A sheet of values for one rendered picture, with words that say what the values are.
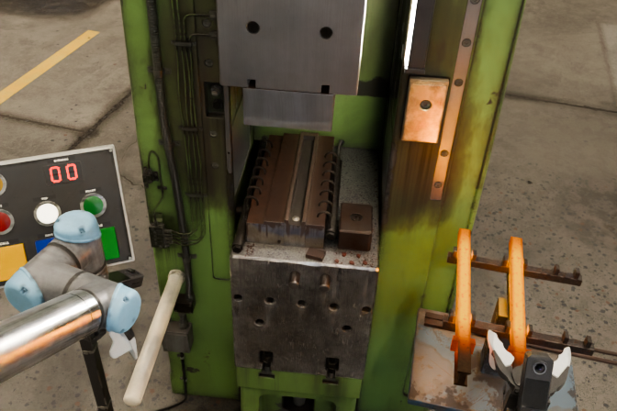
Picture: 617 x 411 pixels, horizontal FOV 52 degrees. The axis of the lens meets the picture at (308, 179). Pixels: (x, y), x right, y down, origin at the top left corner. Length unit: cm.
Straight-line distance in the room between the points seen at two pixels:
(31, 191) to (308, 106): 65
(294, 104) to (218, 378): 124
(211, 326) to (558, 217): 199
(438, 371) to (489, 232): 166
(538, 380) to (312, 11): 80
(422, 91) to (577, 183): 235
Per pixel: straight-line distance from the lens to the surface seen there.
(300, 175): 177
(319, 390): 201
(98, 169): 155
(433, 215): 176
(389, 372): 224
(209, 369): 233
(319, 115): 141
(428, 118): 156
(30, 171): 155
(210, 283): 201
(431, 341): 174
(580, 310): 302
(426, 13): 142
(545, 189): 366
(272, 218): 162
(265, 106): 142
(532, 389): 121
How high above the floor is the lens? 203
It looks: 36 degrees down
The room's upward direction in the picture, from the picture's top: 3 degrees clockwise
